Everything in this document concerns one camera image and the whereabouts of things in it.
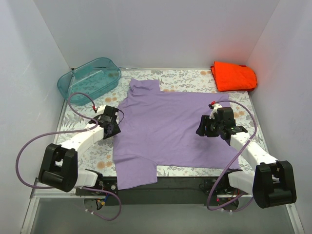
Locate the aluminium frame rail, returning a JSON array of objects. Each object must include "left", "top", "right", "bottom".
[{"left": 30, "top": 176, "right": 293, "bottom": 199}]

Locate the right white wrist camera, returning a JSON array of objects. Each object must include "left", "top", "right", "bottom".
[{"left": 209, "top": 101, "right": 222, "bottom": 119}]

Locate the teal transparent plastic bin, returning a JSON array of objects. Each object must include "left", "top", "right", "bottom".
[{"left": 57, "top": 57, "right": 121, "bottom": 100}]

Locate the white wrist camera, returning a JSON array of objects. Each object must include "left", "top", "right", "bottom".
[
  {"left": 92, "top": 104, "right": 107, "bottom": 115},
  {"left": 209, "top": 101, "right": 222, "bottom": 119}
]

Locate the floral patterned table mat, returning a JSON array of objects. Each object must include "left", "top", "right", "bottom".
[{"left": 48, "top": 69, "right": 273, "bottom": 178}]

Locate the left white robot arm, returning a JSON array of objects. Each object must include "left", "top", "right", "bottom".
[{"left": 39, "top": 105, "right": 121, "bottom": 195}]

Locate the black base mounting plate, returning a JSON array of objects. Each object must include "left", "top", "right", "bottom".
[{"left": 75, "top": 176, "right": 242, "bottom": 206}]

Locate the purple t shirt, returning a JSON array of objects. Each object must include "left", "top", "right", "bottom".
[{"left": 113, "top": 79, "right": 239, "bottom": 190}]

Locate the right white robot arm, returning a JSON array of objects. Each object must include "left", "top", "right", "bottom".
[{"left": 196, "top": 103, "right": 297, "bottom": 209}]

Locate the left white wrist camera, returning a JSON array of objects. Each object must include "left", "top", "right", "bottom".
[{"left": 92, "top": 104, "right": 107, "bottom": 115}]

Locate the folded orange t shirt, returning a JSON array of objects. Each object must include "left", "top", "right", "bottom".
[{"left": 211, "top": 61, "right": 257, "bottom": 92}]

